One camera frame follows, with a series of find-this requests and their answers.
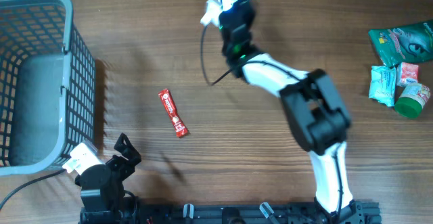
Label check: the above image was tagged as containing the grey plastic basket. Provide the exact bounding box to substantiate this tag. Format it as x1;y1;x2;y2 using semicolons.
1;0;96;176

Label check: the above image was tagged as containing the black left camera cable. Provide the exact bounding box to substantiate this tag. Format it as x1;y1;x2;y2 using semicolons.
0;168;66;210

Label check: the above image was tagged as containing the green lid jar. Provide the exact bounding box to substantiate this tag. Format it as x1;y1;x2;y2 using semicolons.
394;83;430;119

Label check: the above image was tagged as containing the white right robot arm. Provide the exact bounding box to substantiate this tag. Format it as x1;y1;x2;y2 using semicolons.
219;0;352;223

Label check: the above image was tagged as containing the small orange white packet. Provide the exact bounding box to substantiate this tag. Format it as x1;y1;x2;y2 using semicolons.
396;62;419;87

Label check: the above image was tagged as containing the red Nescafe sachet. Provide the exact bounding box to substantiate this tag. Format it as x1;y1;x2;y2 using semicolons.
158;89;189;138

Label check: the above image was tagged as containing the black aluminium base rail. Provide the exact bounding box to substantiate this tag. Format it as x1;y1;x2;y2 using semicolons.
80;202;382;224

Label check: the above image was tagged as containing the black right camera cable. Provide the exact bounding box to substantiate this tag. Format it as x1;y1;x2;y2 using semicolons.
200;24;344;218

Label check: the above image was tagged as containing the mint wet wipes packet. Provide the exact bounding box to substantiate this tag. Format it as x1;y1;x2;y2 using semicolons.
369;66;396;107

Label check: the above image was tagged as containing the green 3M gloves packet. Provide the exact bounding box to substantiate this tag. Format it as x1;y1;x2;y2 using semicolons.
368;20;432;68

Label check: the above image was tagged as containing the black camera cable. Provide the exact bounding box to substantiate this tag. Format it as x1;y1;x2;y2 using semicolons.
200;24;344;218
0;168;66;210

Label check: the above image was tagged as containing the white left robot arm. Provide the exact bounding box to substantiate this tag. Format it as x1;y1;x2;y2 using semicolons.
75;133;141;224

